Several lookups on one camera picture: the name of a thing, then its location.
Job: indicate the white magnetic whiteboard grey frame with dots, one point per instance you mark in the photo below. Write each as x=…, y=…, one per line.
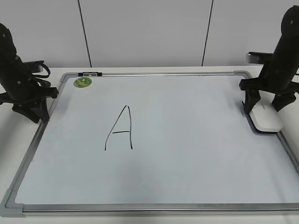
x=149, y=144

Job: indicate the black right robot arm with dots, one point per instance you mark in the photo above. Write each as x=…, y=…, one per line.
x=289, y=28

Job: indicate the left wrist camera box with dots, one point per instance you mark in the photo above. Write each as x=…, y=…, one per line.
x=34, y=66

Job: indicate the white whiteboard eraser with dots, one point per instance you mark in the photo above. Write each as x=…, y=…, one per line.
x=264, y=119

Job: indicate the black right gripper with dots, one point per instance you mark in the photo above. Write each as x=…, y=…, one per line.
x=276, y=77

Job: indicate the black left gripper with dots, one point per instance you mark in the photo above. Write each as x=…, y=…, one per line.
x=20, y=84

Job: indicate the round green magnet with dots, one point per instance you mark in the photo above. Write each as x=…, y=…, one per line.
x=82, y=82

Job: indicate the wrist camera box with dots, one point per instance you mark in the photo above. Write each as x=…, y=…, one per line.
x=258, y=57
x=34, y=66

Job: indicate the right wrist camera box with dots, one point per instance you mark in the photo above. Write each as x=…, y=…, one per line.
x=258, y=57

